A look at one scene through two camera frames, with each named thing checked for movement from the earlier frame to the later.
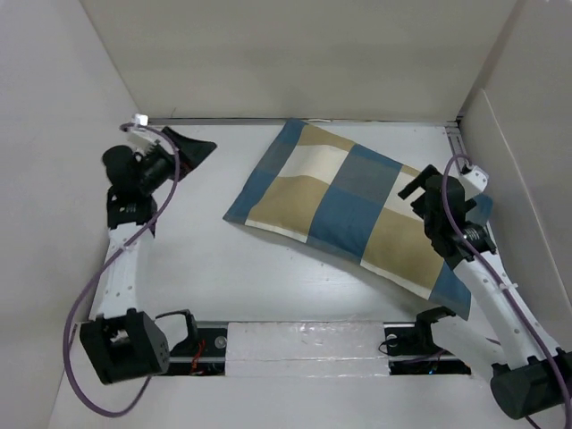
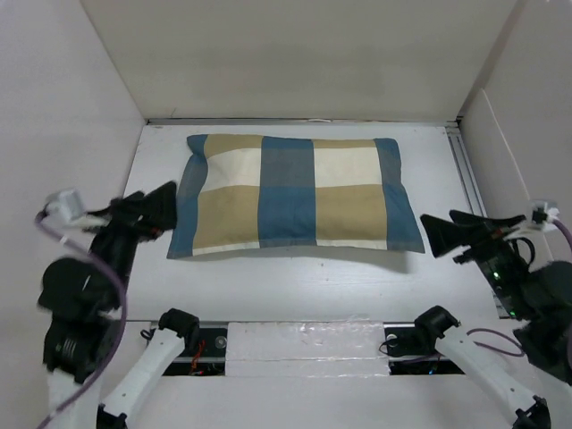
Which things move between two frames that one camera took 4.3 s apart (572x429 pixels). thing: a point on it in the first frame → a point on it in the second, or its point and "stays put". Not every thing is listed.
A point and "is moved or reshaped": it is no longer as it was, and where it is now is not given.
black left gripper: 191,152 → 160,207
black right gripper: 419,180 → 444,233
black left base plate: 203,354 stays put
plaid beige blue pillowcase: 318,187 is moved or reshaped
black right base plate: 413,350 stays put
